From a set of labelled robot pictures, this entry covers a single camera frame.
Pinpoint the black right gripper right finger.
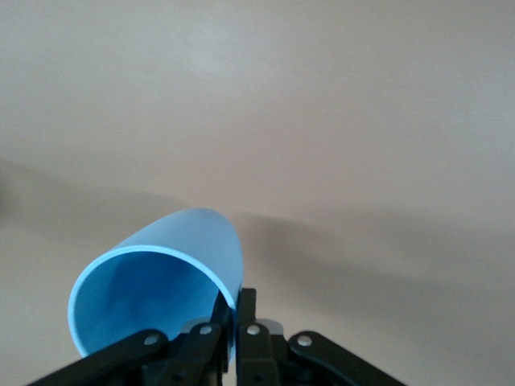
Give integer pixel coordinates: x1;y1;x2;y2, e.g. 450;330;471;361
235;287;406;386

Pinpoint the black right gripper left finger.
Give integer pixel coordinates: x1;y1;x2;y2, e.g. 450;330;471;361
35;289;237;386

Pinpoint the blue plastic cup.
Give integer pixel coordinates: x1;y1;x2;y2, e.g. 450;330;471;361
67;207;245;365

